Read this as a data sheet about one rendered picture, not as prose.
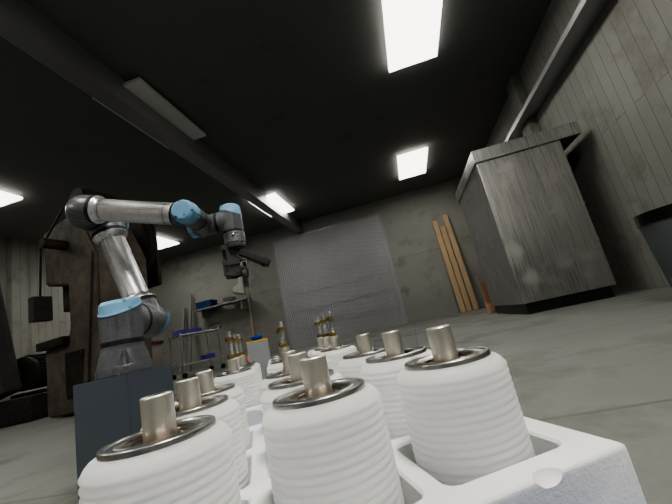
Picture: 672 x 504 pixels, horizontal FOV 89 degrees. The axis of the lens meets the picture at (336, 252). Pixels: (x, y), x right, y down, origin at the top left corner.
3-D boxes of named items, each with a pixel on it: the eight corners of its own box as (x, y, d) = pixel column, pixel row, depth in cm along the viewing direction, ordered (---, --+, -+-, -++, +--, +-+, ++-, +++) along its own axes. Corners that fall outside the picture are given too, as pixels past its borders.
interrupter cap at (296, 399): (275, 421, 23) (274, 410, 23) (271, 403, 30) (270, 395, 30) (379, 392, 25) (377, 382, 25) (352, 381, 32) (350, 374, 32)
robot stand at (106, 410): (77, 504, 89) (72, 385, 96) (131, 472, 107) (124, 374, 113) (136, 495, 86) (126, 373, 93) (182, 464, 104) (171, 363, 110)
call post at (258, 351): (261, 444, 106) (245, 343, 113) (261, 438, 113) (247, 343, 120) (283, 437, 108) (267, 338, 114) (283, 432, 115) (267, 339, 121)
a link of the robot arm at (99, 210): (50, 184, 111) (196, 192, 109) (76, 197, 122) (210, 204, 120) (41, 218, 109) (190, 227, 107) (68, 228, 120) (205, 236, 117)
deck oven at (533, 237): (646, 290, 334) (576, 120, 374) (525, 315, 353) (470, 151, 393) (576, 296, 478) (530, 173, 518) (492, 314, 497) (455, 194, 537)
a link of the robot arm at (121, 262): (122, 346, 110) (66, 207, 121) (149, 343, 125) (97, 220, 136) (156, 327, 111) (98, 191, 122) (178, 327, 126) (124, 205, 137)
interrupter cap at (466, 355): (430, 378, 26) (428, 368, 26) (393, 370, 33) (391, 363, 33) (511, 355, 28) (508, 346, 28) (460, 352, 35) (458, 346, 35)
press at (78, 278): (-6, 435, 330) (-6, 198, 382) (99, 403, 441) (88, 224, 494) (106, 412, 309) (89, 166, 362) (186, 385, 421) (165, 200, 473)
